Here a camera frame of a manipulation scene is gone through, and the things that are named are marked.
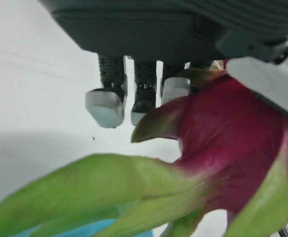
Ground pink dragon fruit green scales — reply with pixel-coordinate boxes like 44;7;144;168
0;67;288;237

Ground left robot hand white grey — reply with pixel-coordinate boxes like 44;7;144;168
37;0;288;129

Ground light blue plastic bin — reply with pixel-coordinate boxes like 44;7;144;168
10;202;155;237

